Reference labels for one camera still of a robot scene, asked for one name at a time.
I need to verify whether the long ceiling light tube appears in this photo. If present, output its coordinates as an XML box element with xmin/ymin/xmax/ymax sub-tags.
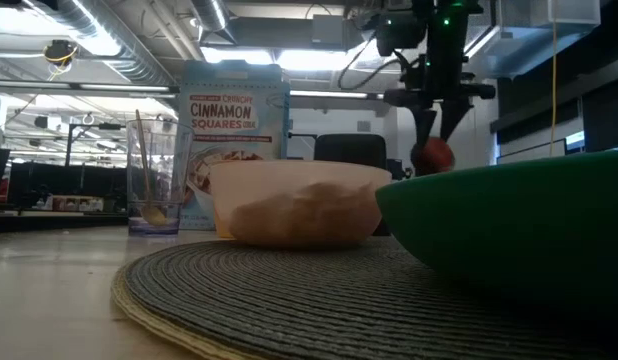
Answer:
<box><xmin>0</xmin><ymin>79</ymin><xmax>181</xmax><ymax>97</ymax></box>

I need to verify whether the grey round woven placemat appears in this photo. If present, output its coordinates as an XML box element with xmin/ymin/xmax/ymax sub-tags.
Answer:
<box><xmin>110</xmin><ymin>235</ymin><xmax>618</xmax><ymax>360</ymax></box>

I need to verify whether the short ceiling light tube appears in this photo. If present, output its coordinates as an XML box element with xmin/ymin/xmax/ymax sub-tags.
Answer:
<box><xmin>288</xmin><ymin>89</ymin><xmax>390</xmax><ymax>100</ymax></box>

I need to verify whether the shelf with small items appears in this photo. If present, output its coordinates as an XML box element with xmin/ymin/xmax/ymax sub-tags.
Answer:
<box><xmin>33</xmin><ymin>193</ymin><xmax>120</xmax><ymax>214</ymax></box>

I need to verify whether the yellow hanging cable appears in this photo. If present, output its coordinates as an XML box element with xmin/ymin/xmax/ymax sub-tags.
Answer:
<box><xmin>551</xmin><ymin>0</ymin><xmax>559</xmax><ymax>156</ymax></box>

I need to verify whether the wooden spoon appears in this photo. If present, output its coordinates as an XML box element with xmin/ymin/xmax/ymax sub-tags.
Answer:
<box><xmin>134</xmin><ymin>108</ymin><xmax>169</xmax><ymax>227</ymax></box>

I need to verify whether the translucent ceiling box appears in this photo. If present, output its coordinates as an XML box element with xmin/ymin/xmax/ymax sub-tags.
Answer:
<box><xmin>493</xmin><ymin>0</ymin><xmax>603</xmax><ymax>29</ymax></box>

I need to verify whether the green plate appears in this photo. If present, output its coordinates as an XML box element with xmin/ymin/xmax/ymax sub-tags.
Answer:
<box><xmin>374</xmin><ymin>148</ymin><xmax>618</xmax><ymax>321</ymax></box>

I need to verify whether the pink translucent bowl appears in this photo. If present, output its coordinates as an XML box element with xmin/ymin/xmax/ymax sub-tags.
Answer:
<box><xmin>208</xmin><ymin>158</ymin><xmax>393</xmax><ymax>250</ymax></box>

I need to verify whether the blue cinnamon squares cereal box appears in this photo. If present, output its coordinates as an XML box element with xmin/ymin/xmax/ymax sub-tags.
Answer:
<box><xmin>177</xmin><ymin>59</ymin><xmax>292</xmax><ymax>232</ymax></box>

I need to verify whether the grey ceiling unit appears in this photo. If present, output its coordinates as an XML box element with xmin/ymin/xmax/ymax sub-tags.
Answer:
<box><xmin>311</xmin><ymin>13</ymin><xmax>348</xmax><ymax>50</ymax></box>

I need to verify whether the small silver ceiling duct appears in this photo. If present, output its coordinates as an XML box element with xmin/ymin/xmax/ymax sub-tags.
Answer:
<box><xmin>190</xmin><ymin>0</ymin><xmax>236</xmax><ymax>47</ymax></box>

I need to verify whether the blue lit screen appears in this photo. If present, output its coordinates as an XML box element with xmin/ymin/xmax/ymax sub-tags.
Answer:
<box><xmin>563</xmin><ymin>130</ymin><xmax>587</xmax><ymax>149</ymax></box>

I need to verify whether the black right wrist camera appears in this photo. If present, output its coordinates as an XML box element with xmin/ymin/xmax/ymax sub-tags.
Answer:
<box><xmin>375</xmin><ymin>8</ymin><xmax>430</xmax><ymax>57</ymax></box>

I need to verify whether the red apple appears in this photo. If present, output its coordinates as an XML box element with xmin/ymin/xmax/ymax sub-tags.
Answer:
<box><xmin>410</xmin><ymin>136</ymin><xmax>456</xmax><ymax>177</ymax></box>

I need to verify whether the black aluminium table frame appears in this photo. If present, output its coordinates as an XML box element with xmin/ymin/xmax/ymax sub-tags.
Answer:
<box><xmin>0</xmin><ymin>212</ymin><xmax>129</xmax><ymax>234</ymax></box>

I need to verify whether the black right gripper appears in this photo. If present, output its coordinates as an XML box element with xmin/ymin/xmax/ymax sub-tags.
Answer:
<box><xmin>382</xmin><ymin>29</ymin><xmax>496</xmax><ymax>151</ymax></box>

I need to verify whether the large silver ceiling duct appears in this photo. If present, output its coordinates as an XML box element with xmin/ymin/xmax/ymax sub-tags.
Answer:
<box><xmin>18</xmin><ymin>0</ymin><xmax>178</xmax><ymax>87</ymax></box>

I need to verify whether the black toaster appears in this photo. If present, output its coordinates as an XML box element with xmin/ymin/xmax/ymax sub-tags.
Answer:
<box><xmin>313</xmin><ymin>133</ymin><xmax>390</xmax><ymax>237</ymax></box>

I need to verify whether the black ceiling cord reel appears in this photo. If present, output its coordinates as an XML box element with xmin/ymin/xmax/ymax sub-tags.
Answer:
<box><xmin>42</xmin><ymin>39</ymin><xmax>79</xmax><ymax>69</ymax></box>

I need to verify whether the clear plastic cup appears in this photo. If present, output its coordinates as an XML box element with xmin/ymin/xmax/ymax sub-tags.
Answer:
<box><xmin>125</xmin><ymin>118</ymin><xmax>195</xmax><ymax>238</ymax></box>

